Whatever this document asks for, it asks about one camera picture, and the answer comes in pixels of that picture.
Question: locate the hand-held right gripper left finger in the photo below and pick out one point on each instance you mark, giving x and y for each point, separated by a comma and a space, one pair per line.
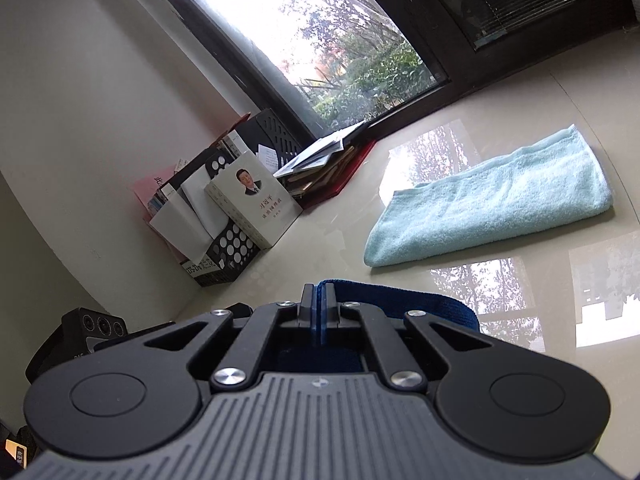
312, 310

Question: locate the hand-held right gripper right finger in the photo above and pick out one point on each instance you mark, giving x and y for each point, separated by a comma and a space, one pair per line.
326, 310

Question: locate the dark blue towel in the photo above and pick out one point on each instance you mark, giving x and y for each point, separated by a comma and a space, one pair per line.
425, 300

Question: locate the light blue towel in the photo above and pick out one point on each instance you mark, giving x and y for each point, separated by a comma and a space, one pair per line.
490, 200

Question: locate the black round-hole file holder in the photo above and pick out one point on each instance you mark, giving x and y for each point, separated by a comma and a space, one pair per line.
235, 255

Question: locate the white portrait book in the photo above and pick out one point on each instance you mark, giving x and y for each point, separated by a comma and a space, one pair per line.
250, 210

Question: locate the stack of brown books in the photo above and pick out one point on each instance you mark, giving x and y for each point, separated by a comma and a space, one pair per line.
320, 175

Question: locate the red folder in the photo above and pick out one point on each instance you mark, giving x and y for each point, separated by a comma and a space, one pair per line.
350, 170

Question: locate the white papers in holder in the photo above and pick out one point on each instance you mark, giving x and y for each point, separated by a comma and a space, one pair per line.
185, 215

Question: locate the white open booklet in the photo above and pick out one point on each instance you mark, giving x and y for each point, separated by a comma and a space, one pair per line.
320, 150

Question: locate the pink folder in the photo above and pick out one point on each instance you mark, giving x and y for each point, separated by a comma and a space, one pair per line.
147, 187

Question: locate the black slotted file holder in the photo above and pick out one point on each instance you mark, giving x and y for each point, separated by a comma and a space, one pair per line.
272, 132

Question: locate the garden window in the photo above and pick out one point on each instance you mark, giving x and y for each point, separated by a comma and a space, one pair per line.
340, 35

